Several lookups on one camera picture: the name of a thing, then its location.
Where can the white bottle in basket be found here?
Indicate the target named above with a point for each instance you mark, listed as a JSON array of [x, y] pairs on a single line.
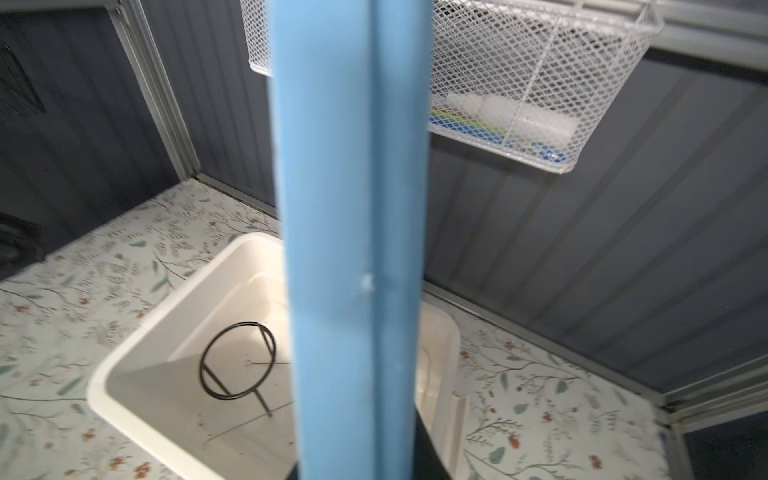
[[511, 118]]

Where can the white wire mesh basket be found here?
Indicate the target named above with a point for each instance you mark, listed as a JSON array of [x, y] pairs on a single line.
[[528, 78]]

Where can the white plastic storage bin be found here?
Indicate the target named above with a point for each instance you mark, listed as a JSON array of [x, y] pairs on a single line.
[[148, 386]]

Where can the black wire ring stand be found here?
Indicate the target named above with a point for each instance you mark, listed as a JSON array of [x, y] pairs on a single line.
[[237, 363]]

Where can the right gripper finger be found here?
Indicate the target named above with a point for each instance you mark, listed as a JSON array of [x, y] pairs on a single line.
[[427, 464]]

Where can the blue plastic lid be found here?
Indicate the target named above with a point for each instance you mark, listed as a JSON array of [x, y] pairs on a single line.
[[354, 232]]

